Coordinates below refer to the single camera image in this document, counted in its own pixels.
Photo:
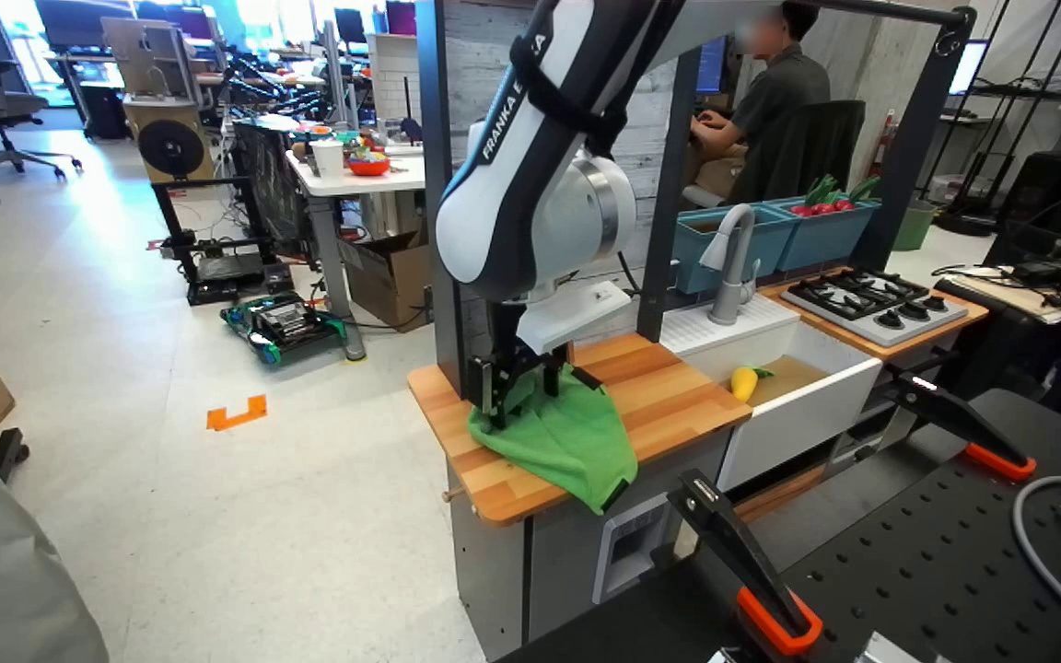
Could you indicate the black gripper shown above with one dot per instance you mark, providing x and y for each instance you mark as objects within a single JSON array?
[{"x": 509, "y": 329}]

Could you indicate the green cloth towel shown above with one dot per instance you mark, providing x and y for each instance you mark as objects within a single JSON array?
[{"x": 567, "y": 445}]

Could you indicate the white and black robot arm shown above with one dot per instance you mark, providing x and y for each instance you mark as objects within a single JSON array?
[{"x": 530, "y": 186}]

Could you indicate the wooden kitchen countertop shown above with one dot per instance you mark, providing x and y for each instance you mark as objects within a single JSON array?
[{"x": 664, "y": 392}]

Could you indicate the open brown cardboard box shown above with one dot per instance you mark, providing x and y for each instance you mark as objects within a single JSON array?
[{"x": 389, "y": 283}]

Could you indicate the grey kitchen cabinet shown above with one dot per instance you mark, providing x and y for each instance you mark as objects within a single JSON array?
[{"x": 553, "y": 553}]

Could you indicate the yellow toy corn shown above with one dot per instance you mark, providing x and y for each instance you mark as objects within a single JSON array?
[{"x": 745, "y": 385}]

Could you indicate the blue plastic bin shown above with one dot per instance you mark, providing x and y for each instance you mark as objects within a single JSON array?
[
  {"x": 831, "y": 241},
  {"x": 709, "y": 253}
]

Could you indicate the grey toy faucet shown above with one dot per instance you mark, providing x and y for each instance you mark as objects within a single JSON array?
[{"x": 738, "y": 269}]

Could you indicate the green wheeled floor robot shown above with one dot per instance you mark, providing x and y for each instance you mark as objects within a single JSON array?
[{"x": 284, "y": 327}]

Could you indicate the white table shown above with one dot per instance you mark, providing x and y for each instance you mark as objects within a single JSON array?
[{"x": 350, "y": 183}]

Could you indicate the red bowl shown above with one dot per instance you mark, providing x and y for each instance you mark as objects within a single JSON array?
[{"x": 369, "y": 164}]

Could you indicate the white toy sink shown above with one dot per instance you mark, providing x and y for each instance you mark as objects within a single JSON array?
[{"x": 800, "y": 419}]

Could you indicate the white cup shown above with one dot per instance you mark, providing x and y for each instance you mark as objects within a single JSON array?
[{"x": 324, "y": 160}]

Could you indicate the black metal stand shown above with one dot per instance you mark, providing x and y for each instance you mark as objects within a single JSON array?
[{"x": 223, "y": 288}]

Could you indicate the grey wood backsplash panel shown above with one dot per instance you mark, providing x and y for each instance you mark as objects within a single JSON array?
[{"x": 475, "y": 59}]

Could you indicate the grey toy stove top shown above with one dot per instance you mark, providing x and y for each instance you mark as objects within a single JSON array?
[{"x": 886, "y": 314}]

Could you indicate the person in dark shirt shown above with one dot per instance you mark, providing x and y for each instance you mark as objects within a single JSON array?
[{"x": 781, "y": 112}]

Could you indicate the wooden box with black disc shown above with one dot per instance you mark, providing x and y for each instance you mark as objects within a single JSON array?
[{"x": 170, "y": 148}]

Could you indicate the beige framed box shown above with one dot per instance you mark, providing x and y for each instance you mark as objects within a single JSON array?
[{"x": 148, "y": 59}]

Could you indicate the grey fabric covered object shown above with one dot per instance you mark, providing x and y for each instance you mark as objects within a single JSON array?
[{"x": 2, "y": 565}]

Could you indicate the black office chair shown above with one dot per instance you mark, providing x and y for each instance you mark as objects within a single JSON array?
[{"x": 2, "y": 104}]

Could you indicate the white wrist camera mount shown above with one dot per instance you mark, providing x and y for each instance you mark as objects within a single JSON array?
[{"x": 567, "y": 314}]

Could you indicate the black metal frame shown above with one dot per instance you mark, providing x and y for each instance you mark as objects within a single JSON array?
[{"x": 438, "y": 186}]

